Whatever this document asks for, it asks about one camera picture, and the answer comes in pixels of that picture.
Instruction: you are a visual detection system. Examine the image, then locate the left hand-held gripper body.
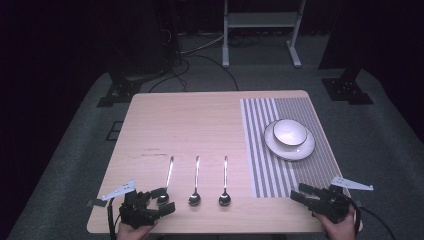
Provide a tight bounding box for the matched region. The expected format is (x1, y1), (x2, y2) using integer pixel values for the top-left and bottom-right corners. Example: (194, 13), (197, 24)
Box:
(100, 179), (158, 230)

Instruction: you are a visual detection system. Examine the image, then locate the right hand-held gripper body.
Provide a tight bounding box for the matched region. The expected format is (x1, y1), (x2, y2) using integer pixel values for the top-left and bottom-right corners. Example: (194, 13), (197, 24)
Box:
(307, 176), (375, 225)

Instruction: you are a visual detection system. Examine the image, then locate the metal spoon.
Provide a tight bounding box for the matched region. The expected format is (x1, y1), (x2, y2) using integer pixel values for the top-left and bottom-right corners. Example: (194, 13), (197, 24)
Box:
(218, 155), (232, 207)
(187, 155), (202, 207)
(156, 155), (175, 206)

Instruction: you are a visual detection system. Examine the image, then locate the person's left hand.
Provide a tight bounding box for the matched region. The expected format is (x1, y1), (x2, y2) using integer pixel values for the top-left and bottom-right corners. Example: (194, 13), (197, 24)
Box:
(115, 199), (158, 240)

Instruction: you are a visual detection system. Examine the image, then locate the person's right hand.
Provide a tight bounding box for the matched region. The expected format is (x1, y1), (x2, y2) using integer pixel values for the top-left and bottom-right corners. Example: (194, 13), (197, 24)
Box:
(312, 203), (358, 240)

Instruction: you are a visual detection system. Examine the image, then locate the white plate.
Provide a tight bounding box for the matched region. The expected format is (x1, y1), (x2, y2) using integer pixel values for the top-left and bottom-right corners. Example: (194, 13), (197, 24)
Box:
(263, 119), (316, 162)

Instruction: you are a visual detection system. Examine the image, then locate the grey striped placemat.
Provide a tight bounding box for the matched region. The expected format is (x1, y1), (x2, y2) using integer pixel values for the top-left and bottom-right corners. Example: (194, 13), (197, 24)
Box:
(239, 97), (352, 200)

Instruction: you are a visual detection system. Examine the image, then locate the white bowl with dark rim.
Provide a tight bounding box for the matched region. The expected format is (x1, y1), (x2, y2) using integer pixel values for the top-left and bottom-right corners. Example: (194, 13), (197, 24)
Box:
(272, 118), (309, 148)

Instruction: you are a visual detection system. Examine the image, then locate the black stand base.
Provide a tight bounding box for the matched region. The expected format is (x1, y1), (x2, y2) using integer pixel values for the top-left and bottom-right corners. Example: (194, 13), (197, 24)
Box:
(321, 65), (375, 106)
(96, 70), (145, 109)

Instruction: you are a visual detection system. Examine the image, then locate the white metal stand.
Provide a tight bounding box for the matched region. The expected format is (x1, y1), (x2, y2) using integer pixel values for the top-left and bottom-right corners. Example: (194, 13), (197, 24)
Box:
(221, 0), (307, 70)

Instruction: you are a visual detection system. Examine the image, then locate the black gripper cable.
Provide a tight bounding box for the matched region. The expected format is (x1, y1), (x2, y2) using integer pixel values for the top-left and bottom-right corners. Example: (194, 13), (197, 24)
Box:
(106, 197), (122, 240)
(346, 194), (398, 240)

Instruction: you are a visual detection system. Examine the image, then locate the black floor frame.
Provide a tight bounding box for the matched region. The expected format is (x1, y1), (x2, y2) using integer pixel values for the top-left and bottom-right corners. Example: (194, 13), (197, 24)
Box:
(105, 120), (125, 142)

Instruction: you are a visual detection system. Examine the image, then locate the black floor cable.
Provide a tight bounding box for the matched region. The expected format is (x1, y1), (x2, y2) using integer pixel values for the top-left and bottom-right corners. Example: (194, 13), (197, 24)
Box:
(147, 54), (240, 93)

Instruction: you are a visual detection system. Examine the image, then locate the grey floor cable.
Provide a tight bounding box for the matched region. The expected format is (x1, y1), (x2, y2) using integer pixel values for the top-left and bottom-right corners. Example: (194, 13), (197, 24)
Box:
(179, 32), (225, 56)

